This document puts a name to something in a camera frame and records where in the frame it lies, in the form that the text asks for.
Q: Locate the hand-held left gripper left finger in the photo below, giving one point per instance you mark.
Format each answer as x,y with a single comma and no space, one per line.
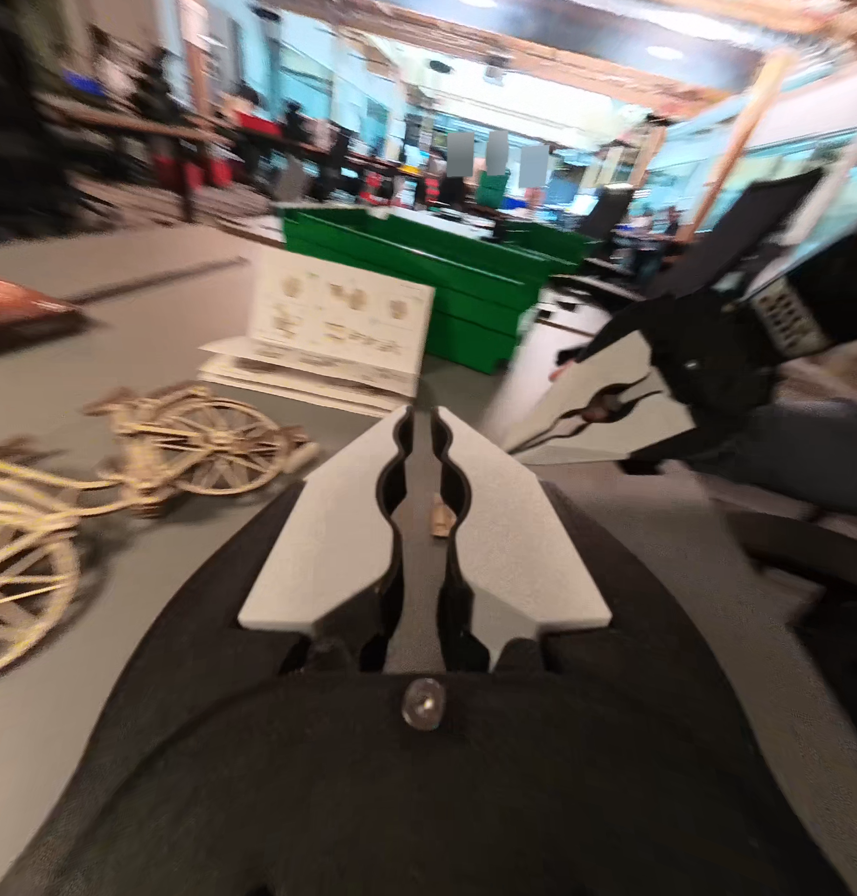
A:
323,546

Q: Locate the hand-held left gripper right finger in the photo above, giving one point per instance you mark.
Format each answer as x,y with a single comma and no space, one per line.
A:
533,553

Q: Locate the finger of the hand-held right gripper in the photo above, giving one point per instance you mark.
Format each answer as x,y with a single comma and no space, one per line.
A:
645,430
603,371

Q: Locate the small light wooden part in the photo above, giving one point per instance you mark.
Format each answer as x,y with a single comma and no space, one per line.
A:
441,518

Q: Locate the wooden bicycle model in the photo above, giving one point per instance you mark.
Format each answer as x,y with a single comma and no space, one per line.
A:
218,448

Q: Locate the person's right forearm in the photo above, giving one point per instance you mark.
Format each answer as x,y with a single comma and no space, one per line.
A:
806,448

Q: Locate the brown model kit box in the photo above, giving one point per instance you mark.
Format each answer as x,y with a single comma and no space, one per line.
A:
22,308

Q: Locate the person's right hand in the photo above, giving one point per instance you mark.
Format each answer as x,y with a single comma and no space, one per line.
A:
558,372

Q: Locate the small white cylinder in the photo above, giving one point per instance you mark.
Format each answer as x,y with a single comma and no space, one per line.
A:
304,456

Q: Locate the green plastic bin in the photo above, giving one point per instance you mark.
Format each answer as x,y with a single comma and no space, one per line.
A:
435,280

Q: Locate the white instruction booklet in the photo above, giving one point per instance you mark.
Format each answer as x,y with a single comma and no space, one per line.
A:
344,315

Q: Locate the red storage bin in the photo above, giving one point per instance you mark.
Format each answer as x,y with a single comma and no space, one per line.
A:
215,172
166,171

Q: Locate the dark wooden desk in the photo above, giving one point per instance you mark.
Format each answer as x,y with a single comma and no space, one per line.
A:
120,122

